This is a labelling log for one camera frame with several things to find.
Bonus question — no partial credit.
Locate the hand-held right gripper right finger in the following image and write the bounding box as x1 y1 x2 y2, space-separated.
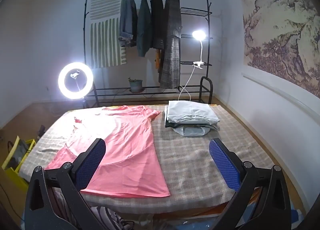
209 137 293 230

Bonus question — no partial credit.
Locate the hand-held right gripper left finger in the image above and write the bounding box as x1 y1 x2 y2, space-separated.
24 138 107 230

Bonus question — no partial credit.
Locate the pink t-shirt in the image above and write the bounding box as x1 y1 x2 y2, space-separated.
44 105 171 198

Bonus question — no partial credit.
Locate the black metal clothes rack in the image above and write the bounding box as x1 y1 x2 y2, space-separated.
84 0 213 108

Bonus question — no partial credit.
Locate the plaid bed blanket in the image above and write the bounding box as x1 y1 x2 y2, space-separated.
20 104 275 217

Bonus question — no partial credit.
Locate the striped cloth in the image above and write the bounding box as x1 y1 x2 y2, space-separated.
89 205 135 230

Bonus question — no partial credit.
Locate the white folded garment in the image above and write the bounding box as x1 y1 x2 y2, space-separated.
165 100 220 124

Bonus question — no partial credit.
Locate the small potted plant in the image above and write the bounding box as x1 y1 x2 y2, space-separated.
128 78 143 93

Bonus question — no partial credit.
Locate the white clip lamp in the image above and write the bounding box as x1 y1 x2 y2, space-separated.
191 30 207 69

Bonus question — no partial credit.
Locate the grey plaid coat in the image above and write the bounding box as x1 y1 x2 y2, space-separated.
159 0 182 89

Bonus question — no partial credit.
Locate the dark green jacket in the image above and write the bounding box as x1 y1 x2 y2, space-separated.
136 0 153 58

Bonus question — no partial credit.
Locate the blue denim jacket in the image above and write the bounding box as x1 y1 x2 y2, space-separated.
119 0 137 48

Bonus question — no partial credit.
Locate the black jacket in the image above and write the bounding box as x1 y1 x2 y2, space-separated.
150 0 165 50

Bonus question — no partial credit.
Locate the black metal bed rail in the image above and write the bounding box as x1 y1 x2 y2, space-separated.
200 76 213 105

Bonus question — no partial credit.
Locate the white lamp cable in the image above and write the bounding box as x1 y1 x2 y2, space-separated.
178 66 196 101

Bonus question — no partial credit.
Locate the ring light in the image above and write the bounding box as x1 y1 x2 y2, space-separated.
58 61 94 108

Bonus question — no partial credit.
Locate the striped wall hanging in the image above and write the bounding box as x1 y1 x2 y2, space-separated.
89 0 128 69

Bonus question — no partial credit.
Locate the landscape wall mural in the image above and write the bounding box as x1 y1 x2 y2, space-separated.
241 0 320 96

